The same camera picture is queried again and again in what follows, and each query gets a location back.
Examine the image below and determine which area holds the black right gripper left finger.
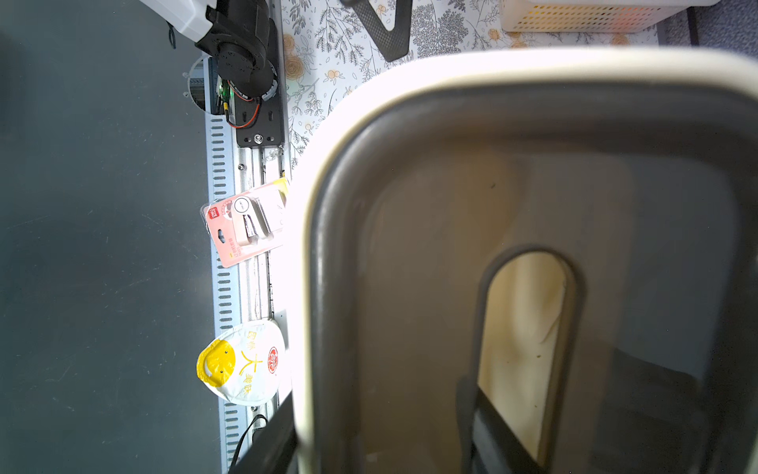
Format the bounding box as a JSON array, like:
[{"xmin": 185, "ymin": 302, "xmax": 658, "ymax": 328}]
[{"xmin": 229, "ymin": 395, "xmax": 296, "ymax": 474}]

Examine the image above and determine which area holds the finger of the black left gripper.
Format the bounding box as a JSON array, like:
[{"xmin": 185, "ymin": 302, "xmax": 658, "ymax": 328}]
[{"xmin": 341, "ymin": 0, "xmax": 413, "ymax": 62}]

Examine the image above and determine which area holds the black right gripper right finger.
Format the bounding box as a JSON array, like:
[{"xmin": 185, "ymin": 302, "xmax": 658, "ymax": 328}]
[{"xmin": 455, "ymin": 378, "xmax": 542, "ymax": 473}]

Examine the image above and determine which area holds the brown lid rounded tissue box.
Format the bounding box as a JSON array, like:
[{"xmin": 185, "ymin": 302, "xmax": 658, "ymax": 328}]
[{"xmin": 287, "ymin": 47, "xmax": 757, "ymax": 473}]

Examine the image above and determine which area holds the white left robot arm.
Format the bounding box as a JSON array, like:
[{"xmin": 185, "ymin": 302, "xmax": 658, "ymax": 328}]
[{"xmin": 143, "ymin": 0, "xmax": 413, "ymax": 102}]

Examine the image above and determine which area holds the yellow smiley snack cup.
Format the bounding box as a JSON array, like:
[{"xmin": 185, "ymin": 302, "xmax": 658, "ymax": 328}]
[{"xmin": 195, "ymin": 319, "xmax": 286, "ymax": 407}]

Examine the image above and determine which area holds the white plastic fruit basket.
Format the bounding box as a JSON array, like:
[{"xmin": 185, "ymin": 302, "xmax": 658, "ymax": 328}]
[{"xmin": 499, "ymin": 0, "xmax": 719, "ymax": 34}]

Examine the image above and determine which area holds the pink blister pack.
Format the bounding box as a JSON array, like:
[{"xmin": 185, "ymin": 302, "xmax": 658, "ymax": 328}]
[{"xmin": 201, "ymin": 178, "xmax": 289, "ymax": 268}]

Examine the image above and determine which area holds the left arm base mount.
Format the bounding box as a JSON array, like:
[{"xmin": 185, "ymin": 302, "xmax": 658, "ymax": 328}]
[{"xmin": 232, "ymin": 19, "xmax": 286, "ymax": 148}]

